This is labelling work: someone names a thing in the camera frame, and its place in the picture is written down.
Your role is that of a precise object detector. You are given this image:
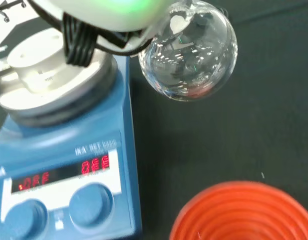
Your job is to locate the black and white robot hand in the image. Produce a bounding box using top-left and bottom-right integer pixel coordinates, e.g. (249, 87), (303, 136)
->
(27, 0), (169, 68)

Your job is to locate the heater with blue base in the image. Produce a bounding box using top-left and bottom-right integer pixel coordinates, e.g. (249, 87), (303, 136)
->
(0, 27), (144, 240)

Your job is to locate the black office chair base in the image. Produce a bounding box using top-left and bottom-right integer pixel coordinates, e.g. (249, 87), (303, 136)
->
(0, 0), (27, 23)

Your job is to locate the black bench cloth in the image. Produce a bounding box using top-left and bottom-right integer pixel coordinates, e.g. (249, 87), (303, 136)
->
(0, 0), (308, 240)

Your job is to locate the orange ribbed flask ring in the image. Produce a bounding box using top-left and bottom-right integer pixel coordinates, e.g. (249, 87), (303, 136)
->
(168, 180), (308, 240)

